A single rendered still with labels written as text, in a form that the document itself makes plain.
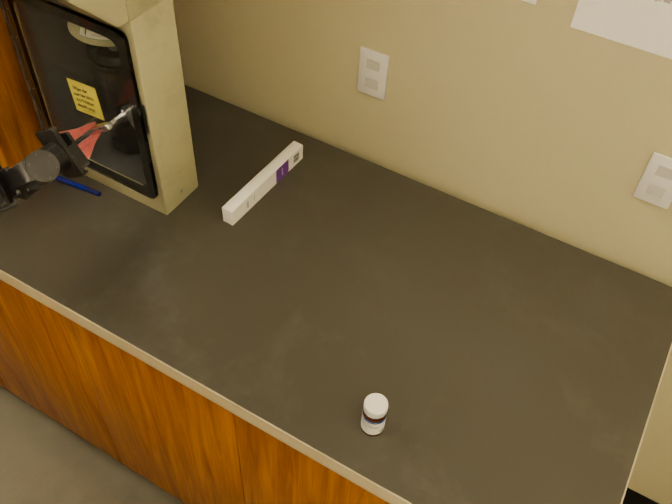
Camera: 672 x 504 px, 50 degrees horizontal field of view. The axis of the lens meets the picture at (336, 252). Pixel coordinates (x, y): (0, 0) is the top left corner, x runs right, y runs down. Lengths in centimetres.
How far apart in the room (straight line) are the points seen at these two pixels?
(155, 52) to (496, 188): 78
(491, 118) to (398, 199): 28
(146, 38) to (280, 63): 48
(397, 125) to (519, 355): 59
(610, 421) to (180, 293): 84
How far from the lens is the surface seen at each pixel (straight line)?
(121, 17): 129
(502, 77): 149
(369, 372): 134
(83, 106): 154
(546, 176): 158
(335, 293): 144
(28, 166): 131
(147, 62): 137
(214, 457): 169
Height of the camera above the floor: 207
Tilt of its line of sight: 49 degrees down
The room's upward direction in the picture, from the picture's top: 4 degrees clockwise
